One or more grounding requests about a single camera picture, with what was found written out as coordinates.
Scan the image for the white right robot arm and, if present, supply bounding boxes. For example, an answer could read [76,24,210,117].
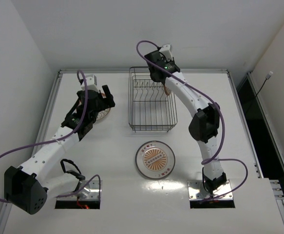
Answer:
[144,50,227,194]

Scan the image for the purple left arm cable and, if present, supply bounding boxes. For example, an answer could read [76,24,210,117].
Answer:
[0,69,101,203]

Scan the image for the black cable with white plug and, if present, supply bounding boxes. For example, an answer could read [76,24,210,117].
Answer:
[244,71,274,115]

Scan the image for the black wire dish rack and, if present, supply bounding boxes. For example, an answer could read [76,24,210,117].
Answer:
[128,69,178,132]

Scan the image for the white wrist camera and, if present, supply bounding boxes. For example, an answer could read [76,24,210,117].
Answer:
[159,44,173,61]
[81,74,98,92]

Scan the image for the aluminium table frame rail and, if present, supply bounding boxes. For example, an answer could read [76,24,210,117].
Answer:
[58,66,229,74]

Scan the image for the brown floral pattern plate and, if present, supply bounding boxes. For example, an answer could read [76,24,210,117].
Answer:
[163,85,172,96]

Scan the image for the brown lattice pattern plate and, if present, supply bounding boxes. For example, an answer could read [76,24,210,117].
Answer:
[96,93,112,121]

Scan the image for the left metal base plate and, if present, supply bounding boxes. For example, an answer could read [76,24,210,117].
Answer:
[57,180,101,202]

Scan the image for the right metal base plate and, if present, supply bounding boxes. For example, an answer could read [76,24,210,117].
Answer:
[188,180,233,201]

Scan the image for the metal base plate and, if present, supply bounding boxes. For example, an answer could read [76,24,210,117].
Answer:
[188,180,233,201]
[57,180,101,202]

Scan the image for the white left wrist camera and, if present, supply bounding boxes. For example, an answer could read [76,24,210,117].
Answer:
[81,74,98,92]

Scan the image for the sunburst pattern plate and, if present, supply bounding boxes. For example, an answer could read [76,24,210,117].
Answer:
[135,140,176,180]

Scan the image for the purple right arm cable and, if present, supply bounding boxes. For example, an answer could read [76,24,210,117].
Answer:
[135,39,249,203]

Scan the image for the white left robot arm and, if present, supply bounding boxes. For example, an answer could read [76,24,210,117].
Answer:
[4,85,115,215]

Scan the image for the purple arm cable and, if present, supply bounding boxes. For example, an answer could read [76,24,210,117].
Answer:
[0,69,101,203]
[135,39,249,203]

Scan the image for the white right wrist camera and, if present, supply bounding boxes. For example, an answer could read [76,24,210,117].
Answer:
[159,44,173,61]

